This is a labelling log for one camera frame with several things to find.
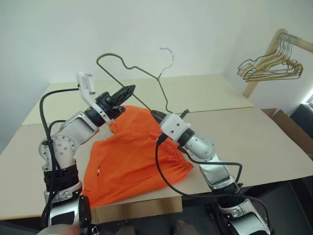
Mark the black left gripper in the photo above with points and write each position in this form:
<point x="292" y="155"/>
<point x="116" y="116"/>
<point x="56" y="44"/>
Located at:
<point x="105" y="101"/>

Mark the orange shorts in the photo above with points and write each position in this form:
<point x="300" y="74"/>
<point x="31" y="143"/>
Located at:
<point x="132" y="156"/>

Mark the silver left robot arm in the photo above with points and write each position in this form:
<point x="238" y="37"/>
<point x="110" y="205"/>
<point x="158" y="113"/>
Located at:
<point x="78" y="124"/>

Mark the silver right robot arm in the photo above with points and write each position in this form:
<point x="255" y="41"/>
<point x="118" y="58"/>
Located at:
<point x="203" y="147"/>

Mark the wooden clothes rack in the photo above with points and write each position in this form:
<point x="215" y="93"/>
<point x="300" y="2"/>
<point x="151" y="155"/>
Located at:
<point x="256" y="76"/>

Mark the brown cardboard box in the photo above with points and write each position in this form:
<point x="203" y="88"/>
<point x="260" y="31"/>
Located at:
<point x="291" y="129"/>

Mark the black case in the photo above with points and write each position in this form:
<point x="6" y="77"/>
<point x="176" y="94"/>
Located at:
<point x="302" y="112"/>

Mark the black rounded shape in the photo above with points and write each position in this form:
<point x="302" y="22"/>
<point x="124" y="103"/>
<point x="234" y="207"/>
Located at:
<point x="84" y="213"/>

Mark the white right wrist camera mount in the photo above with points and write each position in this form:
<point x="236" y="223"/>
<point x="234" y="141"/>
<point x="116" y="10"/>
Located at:
<point x="174" y="126"/>

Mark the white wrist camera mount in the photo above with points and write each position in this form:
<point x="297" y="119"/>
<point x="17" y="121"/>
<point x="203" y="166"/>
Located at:
<point x="174" y="126"/>
<point x="85" y="84"/>

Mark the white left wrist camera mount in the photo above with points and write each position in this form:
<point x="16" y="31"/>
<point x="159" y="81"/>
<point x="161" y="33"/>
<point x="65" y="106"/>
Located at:
<point x="85" y="84"/>

